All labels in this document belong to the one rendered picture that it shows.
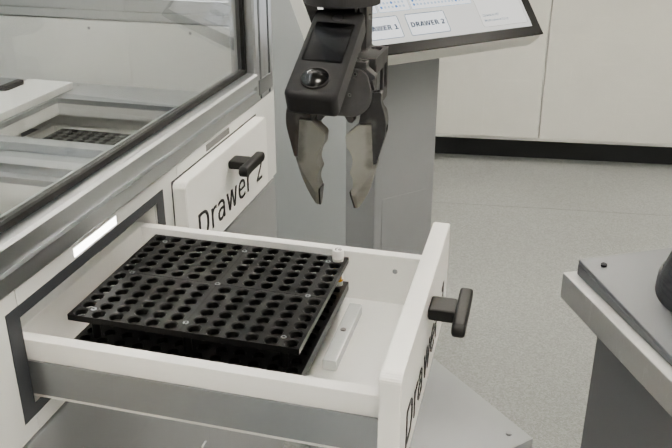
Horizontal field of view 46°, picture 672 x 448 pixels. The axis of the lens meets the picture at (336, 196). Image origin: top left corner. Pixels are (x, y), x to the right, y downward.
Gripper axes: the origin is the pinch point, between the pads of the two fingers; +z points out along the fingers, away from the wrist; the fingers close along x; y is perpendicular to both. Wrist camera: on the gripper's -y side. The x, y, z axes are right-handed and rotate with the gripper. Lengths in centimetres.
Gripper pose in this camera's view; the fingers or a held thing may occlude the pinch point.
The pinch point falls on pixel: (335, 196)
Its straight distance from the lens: 78.4
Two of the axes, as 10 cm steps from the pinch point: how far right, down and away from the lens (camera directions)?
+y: 2.6, -3.7, 8.9
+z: 0.0, 9.2, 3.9
